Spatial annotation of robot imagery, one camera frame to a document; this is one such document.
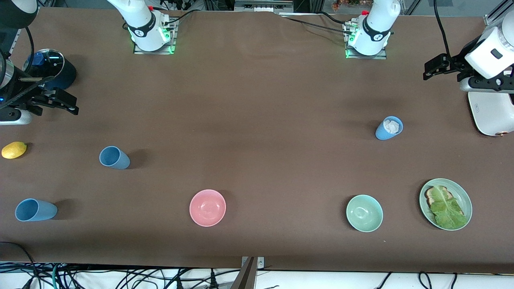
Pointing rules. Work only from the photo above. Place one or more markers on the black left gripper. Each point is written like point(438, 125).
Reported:
point(461, 62)

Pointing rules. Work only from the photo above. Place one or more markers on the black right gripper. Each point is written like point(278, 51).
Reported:
point(21, 96)

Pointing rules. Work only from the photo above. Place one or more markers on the blue plastic cup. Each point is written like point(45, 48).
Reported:
point(383, 134)
point(118, 160)
point(40, 210)

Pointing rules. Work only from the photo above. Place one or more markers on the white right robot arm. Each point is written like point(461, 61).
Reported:
point(140, 24)

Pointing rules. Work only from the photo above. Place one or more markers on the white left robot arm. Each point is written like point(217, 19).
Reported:
point(375, 24)

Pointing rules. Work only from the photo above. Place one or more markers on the dark blue saucepan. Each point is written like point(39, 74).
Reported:
point(67, 76)

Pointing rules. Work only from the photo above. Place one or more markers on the glass lid blue knob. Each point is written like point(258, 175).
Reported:
point(48, 60)

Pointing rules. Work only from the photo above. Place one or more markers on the yellow lemon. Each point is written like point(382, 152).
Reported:
point(14, 150)

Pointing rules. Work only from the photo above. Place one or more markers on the white toaster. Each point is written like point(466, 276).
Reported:
point(492, 116)

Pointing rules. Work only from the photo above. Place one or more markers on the crumpled white tissue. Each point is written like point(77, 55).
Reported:
point(391, 126)

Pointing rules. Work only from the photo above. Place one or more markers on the orange artificial flowers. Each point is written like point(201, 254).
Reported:
point(349, 3)

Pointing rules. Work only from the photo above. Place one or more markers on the pale green plate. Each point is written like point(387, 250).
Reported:
point(461, 192)

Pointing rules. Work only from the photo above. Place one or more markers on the slice of toast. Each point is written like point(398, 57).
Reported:
point(431, 196)

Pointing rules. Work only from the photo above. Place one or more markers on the green lettuce leaf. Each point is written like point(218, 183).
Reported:
point(447, 210)

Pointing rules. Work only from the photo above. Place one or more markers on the pale green bowl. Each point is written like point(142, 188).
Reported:
point(364, 213)

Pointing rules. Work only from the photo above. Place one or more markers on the pink bowl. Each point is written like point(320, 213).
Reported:
point(207, 208)

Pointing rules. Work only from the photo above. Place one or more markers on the silver metal box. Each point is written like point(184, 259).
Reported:
point(261, 6)

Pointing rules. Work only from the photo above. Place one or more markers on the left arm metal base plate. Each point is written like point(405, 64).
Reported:
point(381, 56)

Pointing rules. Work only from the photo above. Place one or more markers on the aluminium frame profile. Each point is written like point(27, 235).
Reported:
point(498, 12)

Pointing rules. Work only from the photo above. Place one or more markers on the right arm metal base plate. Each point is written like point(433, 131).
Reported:
point(174, 38)

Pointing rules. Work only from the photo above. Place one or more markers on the dark camera stand pole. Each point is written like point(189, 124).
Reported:
point(247, 277)

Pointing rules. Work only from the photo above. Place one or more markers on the small metal clamp bracket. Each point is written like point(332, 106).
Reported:
point(261, 263)

